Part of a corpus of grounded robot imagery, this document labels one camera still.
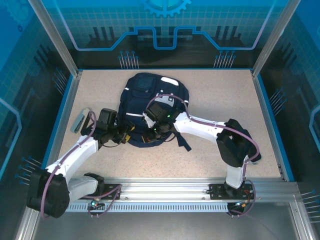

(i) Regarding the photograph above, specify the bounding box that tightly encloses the grey and black pencil case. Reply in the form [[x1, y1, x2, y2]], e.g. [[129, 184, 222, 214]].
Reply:
[[70, 107, 93, 135]]

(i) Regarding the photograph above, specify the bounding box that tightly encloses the navy blue student backpack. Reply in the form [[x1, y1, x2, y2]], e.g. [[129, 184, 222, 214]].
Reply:
[[117, 72, 193, 153]]

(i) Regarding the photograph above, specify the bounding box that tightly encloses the aluminium frame post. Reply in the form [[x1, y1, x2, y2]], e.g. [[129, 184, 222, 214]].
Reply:
[[250, 0, 300, 78], [28, 0, 84, 78]]

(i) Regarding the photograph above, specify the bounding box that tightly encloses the small connector board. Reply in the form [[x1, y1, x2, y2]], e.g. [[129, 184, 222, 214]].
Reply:
[[87, 197, 106, 212], [228, 199, 252, 213]]

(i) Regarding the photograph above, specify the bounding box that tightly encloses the aluminium mounting rail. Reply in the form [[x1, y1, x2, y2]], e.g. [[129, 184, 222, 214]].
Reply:
[[32, 176, 300, 204]]

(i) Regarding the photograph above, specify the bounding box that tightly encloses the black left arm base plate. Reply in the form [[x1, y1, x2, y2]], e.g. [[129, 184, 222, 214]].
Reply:
[[75, 183, 124, 200]]

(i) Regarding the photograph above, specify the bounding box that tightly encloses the black oblong case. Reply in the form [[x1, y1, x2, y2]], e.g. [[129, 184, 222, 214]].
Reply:
[[248, 151, 263, 166]]

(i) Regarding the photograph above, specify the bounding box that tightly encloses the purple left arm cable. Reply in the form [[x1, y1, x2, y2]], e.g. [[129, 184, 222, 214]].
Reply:
[[41, 111, 124, 220]]

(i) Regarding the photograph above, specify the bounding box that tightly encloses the slotted grey cable duct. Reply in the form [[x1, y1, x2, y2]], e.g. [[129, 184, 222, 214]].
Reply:
[[39, 202, 230, 214]]

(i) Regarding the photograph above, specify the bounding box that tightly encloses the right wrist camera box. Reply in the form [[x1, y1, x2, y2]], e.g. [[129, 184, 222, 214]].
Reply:
[[145, 101, 168, 123]]

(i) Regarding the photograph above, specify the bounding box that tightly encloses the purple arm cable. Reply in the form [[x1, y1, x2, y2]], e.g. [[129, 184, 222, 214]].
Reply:
[[145, 93, 261, 218], [41, 111, 124, 220]]

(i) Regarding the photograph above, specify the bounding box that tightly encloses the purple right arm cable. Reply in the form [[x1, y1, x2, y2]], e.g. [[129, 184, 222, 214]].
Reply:
[[145, 93, 261, 218]]

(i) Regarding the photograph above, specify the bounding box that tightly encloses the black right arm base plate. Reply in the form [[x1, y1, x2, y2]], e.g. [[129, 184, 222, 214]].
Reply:
[[208, 183, 256, 200]]

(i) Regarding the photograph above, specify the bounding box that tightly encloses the blue table edge strip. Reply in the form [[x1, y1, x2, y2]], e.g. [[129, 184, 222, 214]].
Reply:
[[256, 73, 296, 183], [36, 73, 77, 182]]

